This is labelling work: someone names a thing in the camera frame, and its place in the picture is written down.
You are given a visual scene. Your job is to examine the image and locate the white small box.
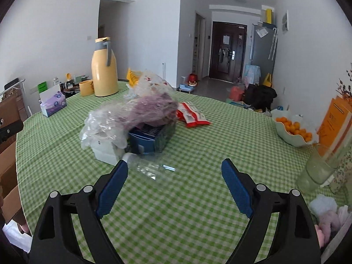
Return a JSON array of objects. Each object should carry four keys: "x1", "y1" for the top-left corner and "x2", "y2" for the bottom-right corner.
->
[{"x1": 91, "y1": 140, "x2": 125, "y2": 166}]

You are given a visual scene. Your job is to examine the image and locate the dark blue box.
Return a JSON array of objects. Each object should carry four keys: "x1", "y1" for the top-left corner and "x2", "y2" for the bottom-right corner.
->
[{"x1": 128, "y1": 121, "x2": 176, "y2": 154}]

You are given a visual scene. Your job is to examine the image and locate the red white snack bag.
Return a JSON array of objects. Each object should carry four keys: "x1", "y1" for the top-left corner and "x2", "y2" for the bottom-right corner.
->
[{"x1": 177, "y1": 102, "x2": 211, "y2": 128}]

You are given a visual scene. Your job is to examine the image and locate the clear plastic bag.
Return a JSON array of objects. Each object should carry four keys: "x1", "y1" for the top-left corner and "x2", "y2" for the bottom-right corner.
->
[{"x1": 79, "y1": 71, "x2": 178, "y2": 149}]

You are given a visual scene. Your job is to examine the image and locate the yellow snack bag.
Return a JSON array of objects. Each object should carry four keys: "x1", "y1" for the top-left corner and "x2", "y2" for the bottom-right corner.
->
[{"x1": 126, "y1": 68, "x2": 143, "y2": 87}]

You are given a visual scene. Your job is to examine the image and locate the fluffy white pink cloth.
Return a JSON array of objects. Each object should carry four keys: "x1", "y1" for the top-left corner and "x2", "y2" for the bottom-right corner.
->
[{"x1": 308, "y1": 194, "x2": 350, "y2": 248}]

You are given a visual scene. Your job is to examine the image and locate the brown cardboard box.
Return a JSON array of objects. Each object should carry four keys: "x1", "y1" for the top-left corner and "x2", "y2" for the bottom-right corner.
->
[{"x1": 1, "y1": 142, "x2": 26, "y2": 225}]

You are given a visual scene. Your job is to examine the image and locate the white fruit bowl with oranges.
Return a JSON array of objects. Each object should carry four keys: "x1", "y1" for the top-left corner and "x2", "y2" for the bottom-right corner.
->
[{"x1": 271, "y1": 109, "x2": 319, "y2": 148}]

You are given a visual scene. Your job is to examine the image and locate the orange book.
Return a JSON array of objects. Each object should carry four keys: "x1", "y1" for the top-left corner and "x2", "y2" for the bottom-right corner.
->
[{"x1": 317, "y1": 96, "x2": 351, "y2": 157}]

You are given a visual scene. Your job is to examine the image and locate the brown wooden chair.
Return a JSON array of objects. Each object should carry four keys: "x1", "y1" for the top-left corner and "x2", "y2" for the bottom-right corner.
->
[{"x1": 1, "y1": 88, "x2": 28, "y2": 128}]

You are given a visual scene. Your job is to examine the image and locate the purple tissue box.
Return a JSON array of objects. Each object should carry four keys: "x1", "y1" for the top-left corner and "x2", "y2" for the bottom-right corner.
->
[{"x1": 39, "y1": 84, "x2": 67, "y2": 117}]

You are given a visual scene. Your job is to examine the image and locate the black bag on floor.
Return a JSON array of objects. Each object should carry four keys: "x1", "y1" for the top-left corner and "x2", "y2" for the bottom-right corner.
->
[{"x1": 243, "y1": 84, "x2": 277, "y2": 112}]

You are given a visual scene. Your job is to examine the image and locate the folding side table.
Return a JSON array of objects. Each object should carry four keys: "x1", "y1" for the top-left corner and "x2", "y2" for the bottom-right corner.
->
[{"x1": 53, "y1": 73, "x2": 88, "y2": 98}]

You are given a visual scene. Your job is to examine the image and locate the yellow round container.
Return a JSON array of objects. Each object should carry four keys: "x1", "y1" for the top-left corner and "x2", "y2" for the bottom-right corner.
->
[{"x1": 79, "y1": 79, "x2": 94, "y2": 97}]

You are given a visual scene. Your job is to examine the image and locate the yellow thermos jug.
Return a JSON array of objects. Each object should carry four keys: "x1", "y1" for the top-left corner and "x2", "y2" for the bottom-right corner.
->
[{"x1": 91, "y1": 37, "x2": 119, "y2": 97}]

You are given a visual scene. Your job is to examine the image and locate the grey refrigerator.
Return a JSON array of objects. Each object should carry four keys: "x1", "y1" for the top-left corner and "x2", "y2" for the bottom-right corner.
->
[{"x1": 249, "y1": 22, "x2": 277, "y2": 83}]

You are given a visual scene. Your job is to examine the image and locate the dark entrance door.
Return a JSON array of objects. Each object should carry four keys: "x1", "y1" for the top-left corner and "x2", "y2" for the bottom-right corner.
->
[{"x1": 209, "y1": 22, "x2": 247, "y2": 83}]

